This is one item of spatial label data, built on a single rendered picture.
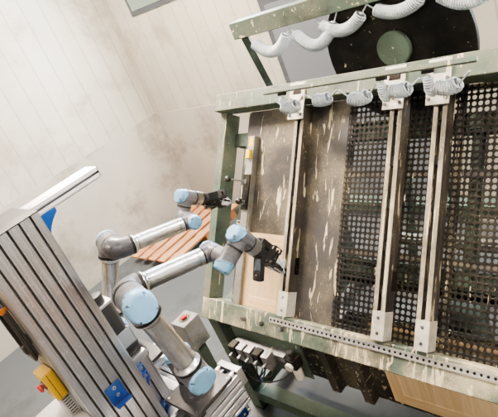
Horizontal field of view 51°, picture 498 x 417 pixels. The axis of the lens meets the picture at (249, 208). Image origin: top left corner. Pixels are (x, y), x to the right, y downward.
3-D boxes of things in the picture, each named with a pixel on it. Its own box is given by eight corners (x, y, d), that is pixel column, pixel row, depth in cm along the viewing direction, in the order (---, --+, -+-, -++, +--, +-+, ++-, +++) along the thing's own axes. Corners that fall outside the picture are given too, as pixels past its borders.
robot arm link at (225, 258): (217, 270, 210) (232, 247, 212) (232, 279, 201) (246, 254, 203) (204, 262, 206) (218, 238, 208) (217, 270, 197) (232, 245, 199)
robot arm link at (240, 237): (220, 238, 203) (231, 220, 205) (237, 251, 210) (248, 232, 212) (232, 243, 197) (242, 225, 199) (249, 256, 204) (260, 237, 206)
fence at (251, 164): (237, 303, 294) (232, 303, 291) (253, 137, 298) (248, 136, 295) (243, 304, 291) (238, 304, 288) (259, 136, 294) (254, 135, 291)
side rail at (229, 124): (216, 295, 316) (202, 296, 309) (233, 117, 320) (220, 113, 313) (222, 297, 312) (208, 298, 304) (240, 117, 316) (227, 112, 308)
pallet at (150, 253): (200, 208, 669) (197, 201, 665) (244, 211, 610) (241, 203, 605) (132, 263, 603) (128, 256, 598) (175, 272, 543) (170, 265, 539)
